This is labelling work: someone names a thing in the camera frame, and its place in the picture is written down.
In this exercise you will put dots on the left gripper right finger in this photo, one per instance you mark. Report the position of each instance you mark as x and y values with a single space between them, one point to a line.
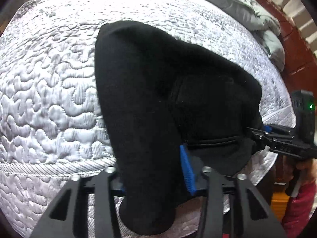
231 206

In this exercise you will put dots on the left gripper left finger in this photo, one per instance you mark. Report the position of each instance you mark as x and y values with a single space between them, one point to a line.
67 214

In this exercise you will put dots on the black pants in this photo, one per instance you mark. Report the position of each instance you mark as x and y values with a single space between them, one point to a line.
157 93

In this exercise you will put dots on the red sleeve forearm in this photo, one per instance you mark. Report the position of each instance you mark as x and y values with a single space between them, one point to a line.
298 210

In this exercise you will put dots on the person's right hand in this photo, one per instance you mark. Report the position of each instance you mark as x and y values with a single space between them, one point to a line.
307 167

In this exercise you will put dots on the grey quilted mattress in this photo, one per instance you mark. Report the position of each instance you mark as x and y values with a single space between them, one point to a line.
51 123

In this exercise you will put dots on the green-grey comforter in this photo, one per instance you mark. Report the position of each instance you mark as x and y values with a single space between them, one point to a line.
264 27

